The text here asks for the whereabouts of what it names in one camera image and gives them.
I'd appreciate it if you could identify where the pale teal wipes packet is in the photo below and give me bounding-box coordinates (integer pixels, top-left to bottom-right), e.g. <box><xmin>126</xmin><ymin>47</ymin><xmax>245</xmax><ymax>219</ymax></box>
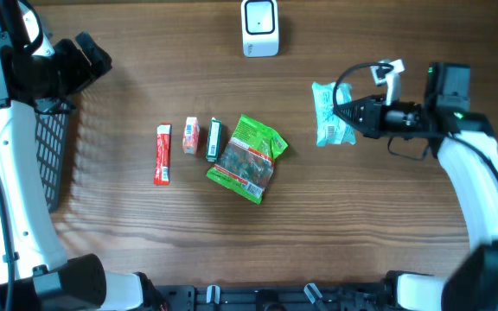
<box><xmin>311</xmin><ymin>82</ymin><xmax>356</xmax><ymax>147</ymax></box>

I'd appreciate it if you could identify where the green snack bag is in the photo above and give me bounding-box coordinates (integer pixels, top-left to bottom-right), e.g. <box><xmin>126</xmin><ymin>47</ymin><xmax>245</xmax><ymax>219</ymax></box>
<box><xmin>207</xmin><ymin>115</ymin><xmax>288</xmax><ymax>204</ymax></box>

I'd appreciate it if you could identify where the red stick packet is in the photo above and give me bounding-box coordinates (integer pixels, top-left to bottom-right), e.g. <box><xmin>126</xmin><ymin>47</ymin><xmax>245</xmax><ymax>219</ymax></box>
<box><xmin>153</xmin><ymin>124</ymin><xmax>172</xmax><ymax>186</ymax></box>

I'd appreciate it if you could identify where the red Kleenex tissue pack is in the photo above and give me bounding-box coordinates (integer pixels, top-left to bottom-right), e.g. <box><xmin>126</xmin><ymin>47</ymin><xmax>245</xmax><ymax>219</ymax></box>
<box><xmin>182</xmin><ymin>117</ymin><xmax>200</xmax><ymax>155</ymax></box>

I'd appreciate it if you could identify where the dark green small box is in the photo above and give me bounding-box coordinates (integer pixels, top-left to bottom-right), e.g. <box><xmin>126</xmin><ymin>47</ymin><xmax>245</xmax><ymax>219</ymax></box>
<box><xmin>206</xmin><ymin>117</ymin><xmax>222</xmax><ymax>162</ymax></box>

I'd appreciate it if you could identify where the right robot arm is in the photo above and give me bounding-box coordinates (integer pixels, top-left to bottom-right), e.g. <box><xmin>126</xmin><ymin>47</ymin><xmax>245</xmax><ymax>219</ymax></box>
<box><xmin>332</xmin><ymin>60</ymin><xmax>498</xmax><ymax>310</ymax></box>

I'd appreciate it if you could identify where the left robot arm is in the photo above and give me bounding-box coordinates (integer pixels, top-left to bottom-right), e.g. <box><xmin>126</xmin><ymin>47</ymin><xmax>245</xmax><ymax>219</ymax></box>
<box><xmin>0</xmin><ymin>1</ymin><xmax>169</xmax><ymax>310</ymax></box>

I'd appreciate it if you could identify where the white barcode scanner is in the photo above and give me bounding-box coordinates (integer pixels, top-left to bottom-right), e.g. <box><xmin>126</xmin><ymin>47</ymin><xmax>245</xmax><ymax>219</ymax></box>
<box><xmin>240</xmin><ymin>0</ymin><xmax>279</xmax><ymax>58</ymax></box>

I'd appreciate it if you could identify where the black right camera cable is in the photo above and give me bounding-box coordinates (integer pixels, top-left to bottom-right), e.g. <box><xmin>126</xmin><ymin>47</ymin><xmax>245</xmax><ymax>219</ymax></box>
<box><xmin>331</xmin><ymin>61</ymin><xmax>498</xmax><ymax>260</ymax></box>

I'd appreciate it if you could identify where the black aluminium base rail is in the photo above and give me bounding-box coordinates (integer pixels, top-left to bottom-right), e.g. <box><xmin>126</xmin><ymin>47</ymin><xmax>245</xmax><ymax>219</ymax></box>
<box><xmin>156</xmin><ymin>282</ymin><xmax>397</xmax><ymax>311</ymax></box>

